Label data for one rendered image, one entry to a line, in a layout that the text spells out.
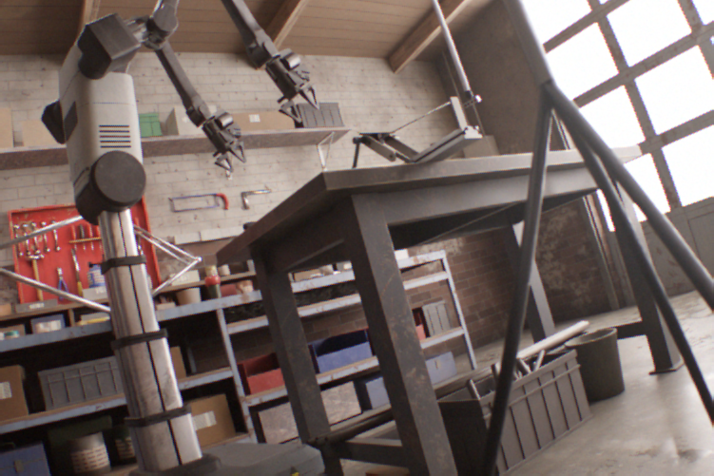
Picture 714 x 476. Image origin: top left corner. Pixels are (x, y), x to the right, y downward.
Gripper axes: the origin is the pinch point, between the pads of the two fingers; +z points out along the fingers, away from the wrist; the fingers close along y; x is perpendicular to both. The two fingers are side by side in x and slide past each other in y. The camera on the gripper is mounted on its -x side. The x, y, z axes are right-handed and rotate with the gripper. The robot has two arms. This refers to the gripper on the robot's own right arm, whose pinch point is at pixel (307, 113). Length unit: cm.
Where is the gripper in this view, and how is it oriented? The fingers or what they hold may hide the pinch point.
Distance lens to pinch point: 179.3
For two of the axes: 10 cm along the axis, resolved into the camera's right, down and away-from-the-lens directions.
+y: -6.6, 3.2, 6.8
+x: -4.8, 5.2, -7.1
